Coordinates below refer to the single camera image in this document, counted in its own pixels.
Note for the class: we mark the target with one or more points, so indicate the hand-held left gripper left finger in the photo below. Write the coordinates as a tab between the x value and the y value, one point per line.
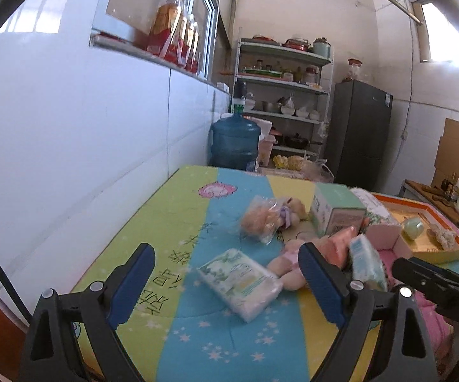
131	286

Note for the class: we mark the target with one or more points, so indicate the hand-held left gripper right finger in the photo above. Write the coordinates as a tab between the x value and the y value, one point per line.
321	286

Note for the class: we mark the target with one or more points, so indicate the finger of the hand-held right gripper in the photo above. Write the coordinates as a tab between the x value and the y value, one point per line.
412	269

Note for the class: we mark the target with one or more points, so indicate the orange cardboard tray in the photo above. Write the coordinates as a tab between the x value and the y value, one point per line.
432	252

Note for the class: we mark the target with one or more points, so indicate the pink plush doll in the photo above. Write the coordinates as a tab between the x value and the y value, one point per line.
289	260

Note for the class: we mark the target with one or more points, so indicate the white teal tissue pack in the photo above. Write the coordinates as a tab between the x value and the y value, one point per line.
368	262

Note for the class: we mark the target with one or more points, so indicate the pink soft pack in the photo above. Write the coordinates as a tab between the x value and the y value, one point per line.
341	246

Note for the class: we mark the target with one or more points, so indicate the white green tissue pack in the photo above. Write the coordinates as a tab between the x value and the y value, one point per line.
237	282

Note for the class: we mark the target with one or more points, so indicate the teddy bear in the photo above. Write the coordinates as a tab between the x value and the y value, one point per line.
265	219

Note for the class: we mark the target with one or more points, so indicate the light green round plush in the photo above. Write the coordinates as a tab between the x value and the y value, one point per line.
412	229

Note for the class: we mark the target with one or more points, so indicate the pink open cardboard box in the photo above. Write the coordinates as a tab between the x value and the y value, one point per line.
386	232

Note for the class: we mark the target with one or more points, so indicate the floral pink box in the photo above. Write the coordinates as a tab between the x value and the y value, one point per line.
372	207

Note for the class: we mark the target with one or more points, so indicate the wooden kitchen counter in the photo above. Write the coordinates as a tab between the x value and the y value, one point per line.
424	191

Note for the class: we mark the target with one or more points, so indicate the green cardboard box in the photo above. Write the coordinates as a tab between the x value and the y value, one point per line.
333	203

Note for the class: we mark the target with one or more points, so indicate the colourful striped cartoon mat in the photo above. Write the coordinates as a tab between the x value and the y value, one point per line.
233	207

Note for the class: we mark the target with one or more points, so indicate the clear plastic bag with corn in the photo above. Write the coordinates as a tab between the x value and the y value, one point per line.
305	167

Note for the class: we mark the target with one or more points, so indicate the dark grey refrigerator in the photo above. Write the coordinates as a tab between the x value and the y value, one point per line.
356	135

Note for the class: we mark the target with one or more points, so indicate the pink plastic bin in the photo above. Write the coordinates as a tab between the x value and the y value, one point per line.
266	151

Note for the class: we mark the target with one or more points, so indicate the black wok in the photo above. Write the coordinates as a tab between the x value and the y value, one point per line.
297	141

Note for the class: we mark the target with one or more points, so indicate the red clay pot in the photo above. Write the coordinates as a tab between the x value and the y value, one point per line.
278	137

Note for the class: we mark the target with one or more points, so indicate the blue water jug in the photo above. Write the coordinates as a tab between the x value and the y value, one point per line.
233	139

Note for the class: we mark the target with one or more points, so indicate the white paper bag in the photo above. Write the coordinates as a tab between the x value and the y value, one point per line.
261	125

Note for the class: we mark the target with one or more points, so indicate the metal bowl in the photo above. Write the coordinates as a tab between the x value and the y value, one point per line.
272	107

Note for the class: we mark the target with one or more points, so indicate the black water jug pump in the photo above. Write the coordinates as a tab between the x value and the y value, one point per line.
239	97

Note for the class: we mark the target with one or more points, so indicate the glass jar red lid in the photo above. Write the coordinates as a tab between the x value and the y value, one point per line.
354	71

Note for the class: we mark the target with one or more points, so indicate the green shelf tray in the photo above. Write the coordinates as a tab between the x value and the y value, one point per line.
263	72

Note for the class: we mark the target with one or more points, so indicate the white metal shelf rack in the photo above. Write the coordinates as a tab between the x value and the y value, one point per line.
285	53

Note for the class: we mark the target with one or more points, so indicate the teal enamel pot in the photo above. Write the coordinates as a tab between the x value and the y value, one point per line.
321	47

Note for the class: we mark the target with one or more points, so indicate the small barred window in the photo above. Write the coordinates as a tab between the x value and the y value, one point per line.
448	32

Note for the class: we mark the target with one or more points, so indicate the orange drink bottle red label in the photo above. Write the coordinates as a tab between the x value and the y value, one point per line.
180	41
165	24
189	47
195	53

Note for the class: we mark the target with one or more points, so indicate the red lidded pan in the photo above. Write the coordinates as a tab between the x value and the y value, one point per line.
296	43

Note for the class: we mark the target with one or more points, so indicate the large sliding window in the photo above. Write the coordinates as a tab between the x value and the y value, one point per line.
209	28

